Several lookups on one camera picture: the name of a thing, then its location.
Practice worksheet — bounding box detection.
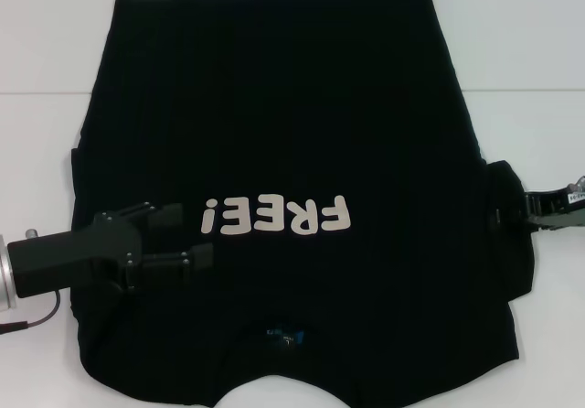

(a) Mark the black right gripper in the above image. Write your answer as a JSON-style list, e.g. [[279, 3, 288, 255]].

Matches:
[[491, 186, 585, 234]]

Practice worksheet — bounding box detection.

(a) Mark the left gripper cable with plug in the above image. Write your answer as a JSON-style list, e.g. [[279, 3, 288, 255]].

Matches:
[[0, 288, 64, 335]]

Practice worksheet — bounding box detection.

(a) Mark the black shirt with FREE print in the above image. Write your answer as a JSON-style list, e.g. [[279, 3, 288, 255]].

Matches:
[[68, 0, 544, 408]]

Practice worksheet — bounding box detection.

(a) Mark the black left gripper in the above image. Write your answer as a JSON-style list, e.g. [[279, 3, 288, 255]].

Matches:
[[6, 200, 215, 300]]

